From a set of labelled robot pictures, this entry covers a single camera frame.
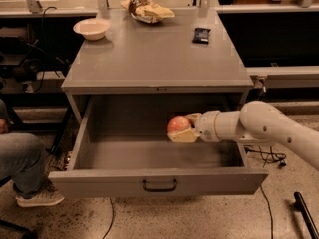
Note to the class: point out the crumpled chip bag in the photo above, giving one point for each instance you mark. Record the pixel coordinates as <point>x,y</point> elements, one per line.
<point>147,11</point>

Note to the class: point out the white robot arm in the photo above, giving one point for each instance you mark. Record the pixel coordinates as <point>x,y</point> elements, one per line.
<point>257,122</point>

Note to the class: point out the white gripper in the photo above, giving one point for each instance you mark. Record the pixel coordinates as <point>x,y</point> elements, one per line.
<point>206,126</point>

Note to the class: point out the grey metal cabinet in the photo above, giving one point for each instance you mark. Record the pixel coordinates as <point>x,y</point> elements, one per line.
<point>161,58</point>

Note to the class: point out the white bowl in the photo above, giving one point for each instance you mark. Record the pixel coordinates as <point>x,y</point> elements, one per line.
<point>92,29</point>

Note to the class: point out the black pole on floor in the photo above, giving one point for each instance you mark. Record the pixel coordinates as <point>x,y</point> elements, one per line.
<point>301,206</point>

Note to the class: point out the open grey top drawer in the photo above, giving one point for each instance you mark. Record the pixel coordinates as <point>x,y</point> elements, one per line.
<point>122,141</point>

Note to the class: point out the person leg in jeans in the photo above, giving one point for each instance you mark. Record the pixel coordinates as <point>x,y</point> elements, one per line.
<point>22,158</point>

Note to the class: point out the dark machinery left shelf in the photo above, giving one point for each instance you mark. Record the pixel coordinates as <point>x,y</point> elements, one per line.
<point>18,54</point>

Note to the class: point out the red apple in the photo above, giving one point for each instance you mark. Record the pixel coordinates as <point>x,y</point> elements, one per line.
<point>178,123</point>

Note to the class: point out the white sneaker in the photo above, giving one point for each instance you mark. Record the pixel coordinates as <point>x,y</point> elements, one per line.
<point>46,197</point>

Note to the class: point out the black drawer handle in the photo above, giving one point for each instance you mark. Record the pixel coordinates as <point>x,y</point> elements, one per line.
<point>159,187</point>

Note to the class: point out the dark blue snack packet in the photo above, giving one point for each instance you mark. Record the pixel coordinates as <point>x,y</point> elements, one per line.
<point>201,36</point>

